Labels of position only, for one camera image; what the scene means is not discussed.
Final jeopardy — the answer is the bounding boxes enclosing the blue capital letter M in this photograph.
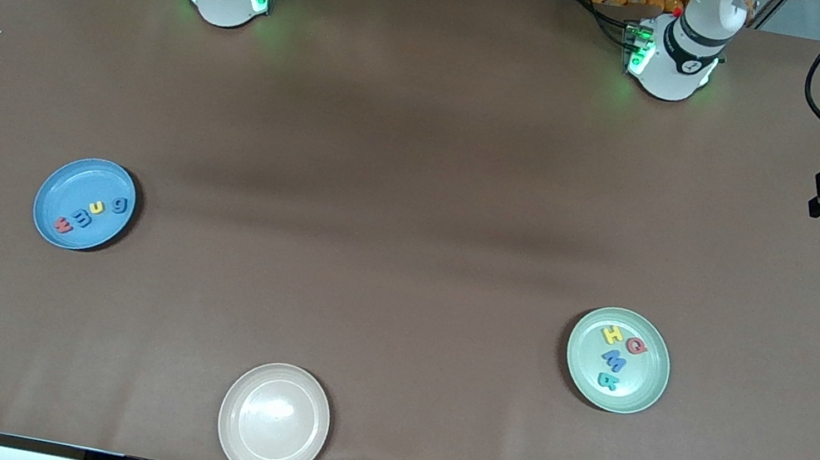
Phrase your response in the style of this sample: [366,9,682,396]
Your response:
[599,347,630,375]

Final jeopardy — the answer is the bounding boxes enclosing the blue plate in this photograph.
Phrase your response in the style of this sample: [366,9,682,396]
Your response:
[27,149,144,261]

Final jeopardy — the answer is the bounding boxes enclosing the pale green plate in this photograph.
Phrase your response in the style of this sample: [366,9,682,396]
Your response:
[557,300,680,422]

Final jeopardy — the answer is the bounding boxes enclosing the beige plate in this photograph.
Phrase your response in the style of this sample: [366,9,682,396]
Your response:
[211,354,340,460]

